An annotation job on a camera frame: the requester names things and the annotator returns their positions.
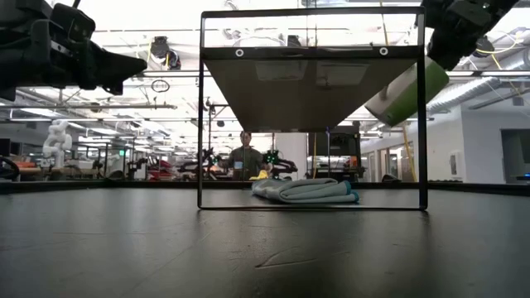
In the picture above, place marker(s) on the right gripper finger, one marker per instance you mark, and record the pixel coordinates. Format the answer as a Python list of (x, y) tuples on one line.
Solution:
[(449, 47)]

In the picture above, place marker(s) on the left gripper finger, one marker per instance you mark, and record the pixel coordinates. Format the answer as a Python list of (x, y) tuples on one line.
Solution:
[(116, 66)]

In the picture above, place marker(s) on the green and white mug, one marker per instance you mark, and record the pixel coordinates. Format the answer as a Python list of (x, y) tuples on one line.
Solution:
[(410, 95)]

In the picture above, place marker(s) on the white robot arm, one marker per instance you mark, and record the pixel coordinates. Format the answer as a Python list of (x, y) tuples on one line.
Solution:
[(58, 140)]

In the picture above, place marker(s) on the black cabinet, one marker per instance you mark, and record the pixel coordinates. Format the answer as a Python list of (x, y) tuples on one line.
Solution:
[(339, 145)]

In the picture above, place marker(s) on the person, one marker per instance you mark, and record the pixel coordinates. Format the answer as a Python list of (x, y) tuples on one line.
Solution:
[(246, 159)]

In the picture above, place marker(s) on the folded grey cloth teal edge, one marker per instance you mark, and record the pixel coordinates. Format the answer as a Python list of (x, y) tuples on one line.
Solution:
[(306, 191)]

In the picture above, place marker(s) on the black table frame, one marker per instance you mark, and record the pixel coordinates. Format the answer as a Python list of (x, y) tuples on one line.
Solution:
[(124, 187)]

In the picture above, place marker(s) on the black frame wooden shelf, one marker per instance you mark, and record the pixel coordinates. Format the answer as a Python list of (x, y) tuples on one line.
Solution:
[(306, 95)]

